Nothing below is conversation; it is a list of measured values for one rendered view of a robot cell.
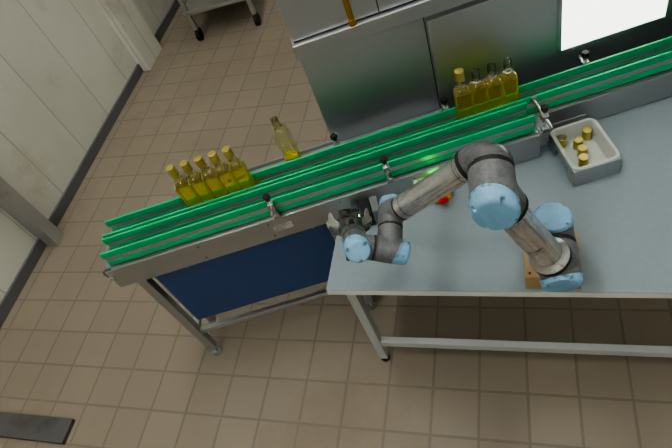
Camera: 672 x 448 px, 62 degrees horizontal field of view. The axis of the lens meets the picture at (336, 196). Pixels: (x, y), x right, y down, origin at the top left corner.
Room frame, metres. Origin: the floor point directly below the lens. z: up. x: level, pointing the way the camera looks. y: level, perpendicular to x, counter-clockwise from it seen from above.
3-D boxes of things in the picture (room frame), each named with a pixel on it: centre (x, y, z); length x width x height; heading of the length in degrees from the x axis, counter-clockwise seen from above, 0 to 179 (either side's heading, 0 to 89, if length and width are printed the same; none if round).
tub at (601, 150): (1.25, -0.91, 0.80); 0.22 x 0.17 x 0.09; 171
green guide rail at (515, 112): (1.57, 0.07, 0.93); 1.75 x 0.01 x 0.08; 81
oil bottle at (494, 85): (1.51, -0.70, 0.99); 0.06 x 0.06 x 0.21; 82
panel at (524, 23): (1.60, -0.99, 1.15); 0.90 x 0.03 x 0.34; 81
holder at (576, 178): (1.28, -0.91, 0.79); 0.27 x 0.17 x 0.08; 171
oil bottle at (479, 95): (1.52, -0.64, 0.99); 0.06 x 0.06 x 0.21; 82
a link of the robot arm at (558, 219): (0.89, -0.56, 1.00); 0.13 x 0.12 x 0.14; 156
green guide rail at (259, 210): (1.50, 0.08, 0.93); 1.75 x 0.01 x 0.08; 81
